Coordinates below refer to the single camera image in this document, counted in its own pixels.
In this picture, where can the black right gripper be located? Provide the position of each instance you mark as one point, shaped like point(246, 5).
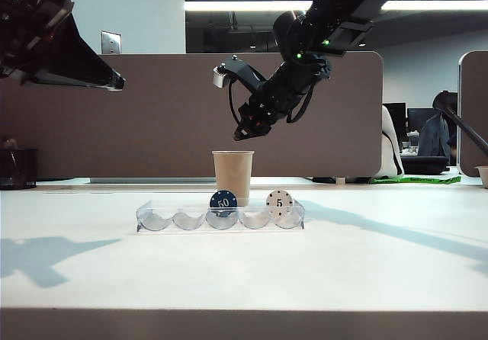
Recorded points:
point(278, 96)

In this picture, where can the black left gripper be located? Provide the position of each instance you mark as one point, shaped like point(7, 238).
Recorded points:
point(26, 27)

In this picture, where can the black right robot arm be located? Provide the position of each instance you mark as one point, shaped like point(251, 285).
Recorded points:
point(328, 16)

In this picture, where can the brown paper cup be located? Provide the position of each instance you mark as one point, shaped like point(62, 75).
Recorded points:
point(232, 172)

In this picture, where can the blue 50 poker chip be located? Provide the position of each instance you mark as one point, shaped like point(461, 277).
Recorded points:
point(223, 203)

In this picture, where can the white 5 poker chip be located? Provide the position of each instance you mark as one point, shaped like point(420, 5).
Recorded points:
point(280, 203)

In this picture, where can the clear plastic chip tray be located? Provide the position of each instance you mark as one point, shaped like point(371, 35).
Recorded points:
point(160, 225)

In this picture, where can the wide brown desk divider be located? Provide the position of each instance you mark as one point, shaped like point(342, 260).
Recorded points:
point(152, 126)

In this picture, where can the small white block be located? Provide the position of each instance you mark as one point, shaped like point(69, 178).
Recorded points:
point(341, 181)

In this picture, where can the black mesh pen holder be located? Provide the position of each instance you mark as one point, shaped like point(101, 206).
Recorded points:
point(19, 168)

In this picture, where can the white office chair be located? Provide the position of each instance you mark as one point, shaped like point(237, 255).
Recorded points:
point(389, 153)

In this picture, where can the tall black monitor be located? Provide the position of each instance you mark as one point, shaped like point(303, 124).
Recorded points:
point(398, 119)

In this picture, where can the low black monitor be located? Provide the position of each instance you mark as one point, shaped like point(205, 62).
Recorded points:
point(417, 118)

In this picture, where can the green tape strip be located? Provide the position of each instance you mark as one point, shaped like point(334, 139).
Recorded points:
point(415, 180)

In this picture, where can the black cushion bag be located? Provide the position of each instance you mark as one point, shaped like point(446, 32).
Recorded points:
point(423, 164)

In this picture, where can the seated person in blue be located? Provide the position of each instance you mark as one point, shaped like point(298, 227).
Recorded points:
point(434, 136)

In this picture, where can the black diagonal pole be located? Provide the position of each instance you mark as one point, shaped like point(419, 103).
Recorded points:
point(469, 130)

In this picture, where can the narrow brown desk divider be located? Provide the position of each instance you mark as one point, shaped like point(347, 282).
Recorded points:
point(474, 81)

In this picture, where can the beige paper bowl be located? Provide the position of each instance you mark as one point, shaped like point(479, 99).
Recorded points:
point(482, 176)

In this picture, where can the metal wall switch plate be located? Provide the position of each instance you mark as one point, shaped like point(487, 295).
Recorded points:
point(111, 42)

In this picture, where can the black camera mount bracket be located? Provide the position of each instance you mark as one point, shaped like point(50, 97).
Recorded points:
point(244, 71)

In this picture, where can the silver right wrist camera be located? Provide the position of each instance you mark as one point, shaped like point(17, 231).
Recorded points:
point(220, 77)

